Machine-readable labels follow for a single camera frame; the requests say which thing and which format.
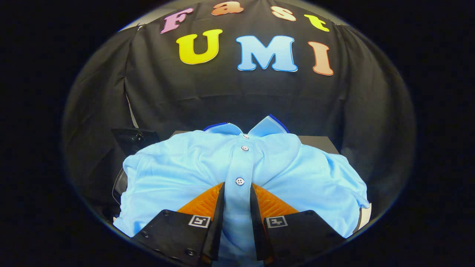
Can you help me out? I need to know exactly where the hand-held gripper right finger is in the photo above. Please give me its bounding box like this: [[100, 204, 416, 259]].
[[249, 183, 347, 266]]

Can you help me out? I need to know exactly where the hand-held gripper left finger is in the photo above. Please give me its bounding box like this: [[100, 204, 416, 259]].
[[132, 182, 226, 266]]

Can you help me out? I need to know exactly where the grey cabinet with dark top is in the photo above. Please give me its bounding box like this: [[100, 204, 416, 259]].
[[170, 130, 340, 155]]

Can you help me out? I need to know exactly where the black backdrop cloth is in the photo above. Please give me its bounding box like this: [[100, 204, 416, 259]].
[[62, 0, 416, 225]]

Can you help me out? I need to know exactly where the light blue collared shirt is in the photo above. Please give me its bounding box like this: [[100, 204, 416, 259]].
[[113, 114, 371, 267]]

